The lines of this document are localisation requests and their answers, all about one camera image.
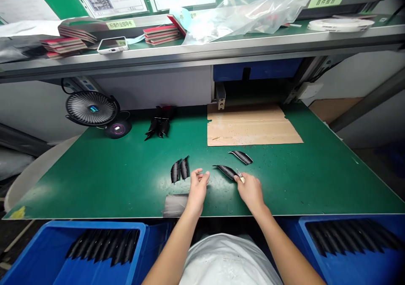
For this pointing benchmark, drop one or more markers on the person's right hand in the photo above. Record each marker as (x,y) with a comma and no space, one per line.
(251,191)

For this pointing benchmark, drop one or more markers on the person's left hand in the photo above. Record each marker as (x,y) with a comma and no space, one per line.
(196,191)

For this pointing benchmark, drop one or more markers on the person's right fingers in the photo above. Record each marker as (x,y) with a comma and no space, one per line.
(243,180)

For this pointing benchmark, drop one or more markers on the black curved ribbed part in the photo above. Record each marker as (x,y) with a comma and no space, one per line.
(242,156)
(174,172)
(184,169)
(226,171)

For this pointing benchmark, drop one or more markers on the brown cardboard sheet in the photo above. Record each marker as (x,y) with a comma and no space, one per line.
(250,128)

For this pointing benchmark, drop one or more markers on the person's body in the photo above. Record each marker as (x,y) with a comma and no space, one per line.
(227,261)

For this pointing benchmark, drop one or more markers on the pile of black curved pieces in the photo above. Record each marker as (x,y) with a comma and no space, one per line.
(159,123)

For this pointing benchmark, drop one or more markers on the blue drawer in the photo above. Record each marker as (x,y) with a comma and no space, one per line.
(256,69)

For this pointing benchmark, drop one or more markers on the brown cardboard box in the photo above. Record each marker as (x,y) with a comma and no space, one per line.
(332,109)

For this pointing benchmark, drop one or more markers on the green table mat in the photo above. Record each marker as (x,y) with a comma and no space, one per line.
(126,177)

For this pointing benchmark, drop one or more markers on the row of black binned parts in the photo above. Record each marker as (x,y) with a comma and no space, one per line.
(351,236)
(104,247)

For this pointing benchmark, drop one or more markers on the metal workbench shelf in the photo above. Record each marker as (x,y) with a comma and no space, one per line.
(202,55)

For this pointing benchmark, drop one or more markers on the blue plastic bin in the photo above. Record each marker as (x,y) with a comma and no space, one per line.
(364,269)
(34,259)

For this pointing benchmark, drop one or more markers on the clear plastic bag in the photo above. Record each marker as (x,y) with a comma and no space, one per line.
(246,16)

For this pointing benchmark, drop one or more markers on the stack of red grey blocks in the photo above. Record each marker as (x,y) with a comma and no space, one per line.
(77,31)
(61,46)
(162,35)

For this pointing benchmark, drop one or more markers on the black desk fan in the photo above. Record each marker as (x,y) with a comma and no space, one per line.
(91,109)

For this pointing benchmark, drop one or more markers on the single red grey block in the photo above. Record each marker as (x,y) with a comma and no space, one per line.
(177,25)

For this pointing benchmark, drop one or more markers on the light blue paper disc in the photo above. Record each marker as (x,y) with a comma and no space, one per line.
(182,17)

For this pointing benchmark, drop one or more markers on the white tape roll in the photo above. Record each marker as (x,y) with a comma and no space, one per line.
(340,24)

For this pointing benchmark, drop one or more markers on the white smartphone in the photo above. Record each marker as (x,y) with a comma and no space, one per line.
(111,45)

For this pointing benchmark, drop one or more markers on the yellow tape piece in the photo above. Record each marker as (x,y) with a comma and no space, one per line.
(18,212)

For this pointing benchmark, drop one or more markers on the metal bracket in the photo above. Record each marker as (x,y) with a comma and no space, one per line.
(220,96)

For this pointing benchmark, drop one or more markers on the white wall socket box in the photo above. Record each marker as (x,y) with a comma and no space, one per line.
(310,90)

